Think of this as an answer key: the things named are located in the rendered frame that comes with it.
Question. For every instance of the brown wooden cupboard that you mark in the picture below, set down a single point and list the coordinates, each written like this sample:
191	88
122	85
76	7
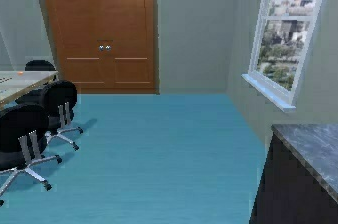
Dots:
110	46

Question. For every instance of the black swivel office chair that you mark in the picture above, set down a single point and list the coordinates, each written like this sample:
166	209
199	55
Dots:
39	65
13	133
58	100

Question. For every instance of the white framed window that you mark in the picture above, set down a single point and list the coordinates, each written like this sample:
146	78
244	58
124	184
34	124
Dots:
283	50

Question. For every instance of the dark cabinet with marble top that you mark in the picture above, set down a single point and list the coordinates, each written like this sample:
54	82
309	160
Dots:
310	173

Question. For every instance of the small orange object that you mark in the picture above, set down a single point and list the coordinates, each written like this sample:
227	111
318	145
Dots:
20	73

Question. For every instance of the pale green table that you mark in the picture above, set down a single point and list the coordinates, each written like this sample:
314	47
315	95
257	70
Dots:
3	88

